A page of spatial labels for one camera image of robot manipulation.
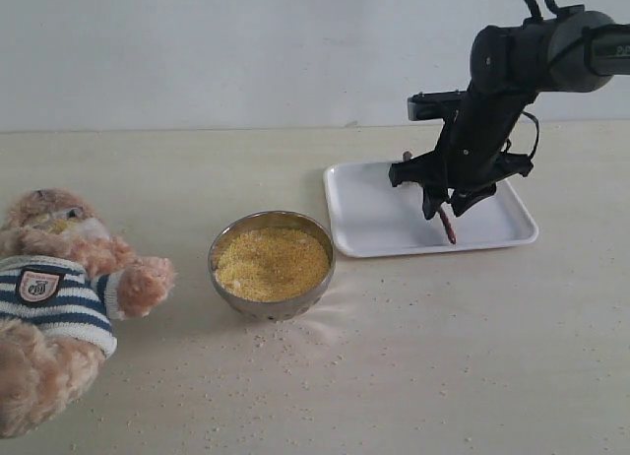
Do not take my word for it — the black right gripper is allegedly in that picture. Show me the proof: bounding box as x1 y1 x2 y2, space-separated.
389 88 535 221

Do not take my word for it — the dark red wooden spoon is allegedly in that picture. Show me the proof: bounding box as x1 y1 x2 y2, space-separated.
402 151 457 245

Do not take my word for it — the teddy bear striped sweater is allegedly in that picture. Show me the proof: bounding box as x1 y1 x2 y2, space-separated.
1 188 175 438

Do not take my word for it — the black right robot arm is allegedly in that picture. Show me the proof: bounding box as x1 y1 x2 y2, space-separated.
389 11 629 220

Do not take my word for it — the white plastic tray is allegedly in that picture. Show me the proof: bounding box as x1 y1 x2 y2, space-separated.
323 154 540 259

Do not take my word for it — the steel bowl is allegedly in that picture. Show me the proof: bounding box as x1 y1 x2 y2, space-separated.
208 210 336 321

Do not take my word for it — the yellow millet grain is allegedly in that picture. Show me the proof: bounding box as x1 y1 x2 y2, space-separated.
215 227 331 302

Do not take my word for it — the black cable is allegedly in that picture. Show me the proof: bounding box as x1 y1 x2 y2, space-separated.
501 0 592 165

